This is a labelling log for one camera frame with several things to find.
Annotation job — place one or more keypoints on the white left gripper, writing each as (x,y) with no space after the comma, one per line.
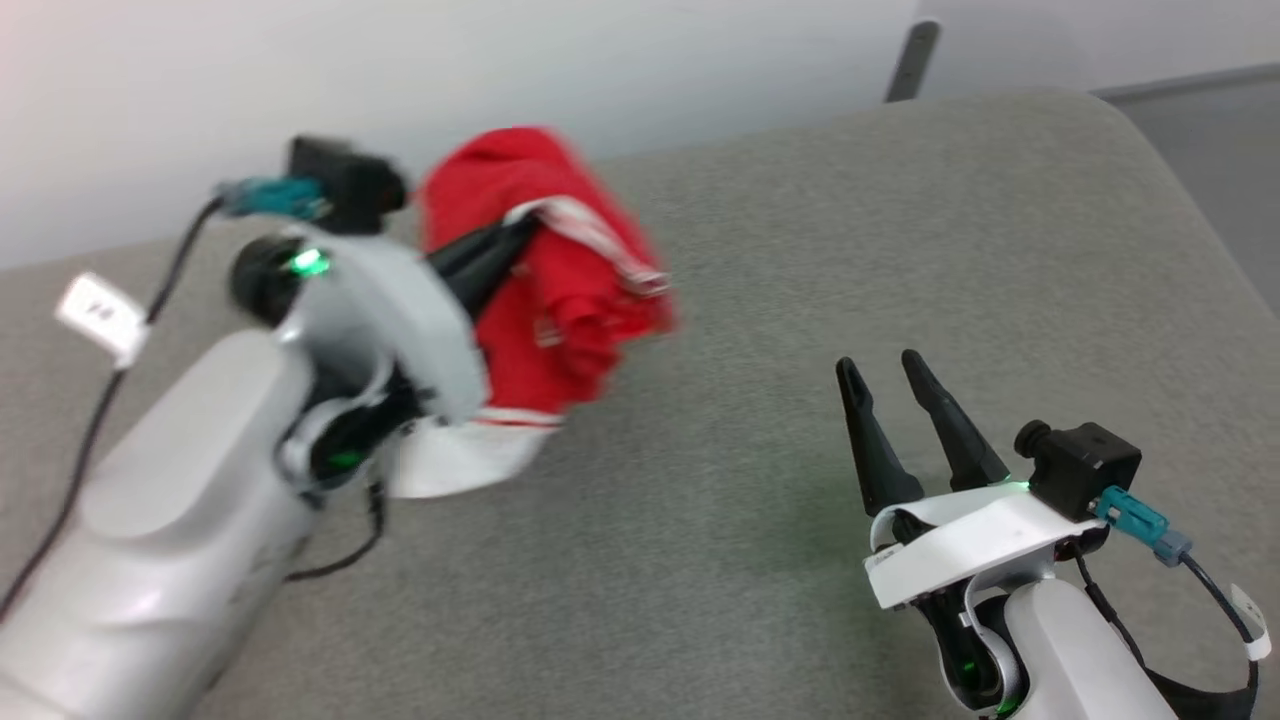
(400,310)

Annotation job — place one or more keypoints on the dark grey metal bracket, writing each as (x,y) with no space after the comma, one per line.
(910,62)

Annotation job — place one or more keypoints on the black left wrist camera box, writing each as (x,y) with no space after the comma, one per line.
(340,180)

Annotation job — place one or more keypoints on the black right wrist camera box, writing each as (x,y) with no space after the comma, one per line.
(1080,465)

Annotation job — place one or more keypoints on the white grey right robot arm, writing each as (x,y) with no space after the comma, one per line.
(1080,660)

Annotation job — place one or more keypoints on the red white garment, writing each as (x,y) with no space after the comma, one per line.
(560,290)

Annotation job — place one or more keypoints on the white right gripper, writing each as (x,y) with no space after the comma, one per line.
(985,545)

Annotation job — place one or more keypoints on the light grey wall panel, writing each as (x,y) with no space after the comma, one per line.
(1100,40)

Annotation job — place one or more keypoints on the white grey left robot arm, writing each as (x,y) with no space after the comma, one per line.
(170,520)

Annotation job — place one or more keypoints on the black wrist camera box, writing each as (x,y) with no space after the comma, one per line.
(340,180)
(1080,465)

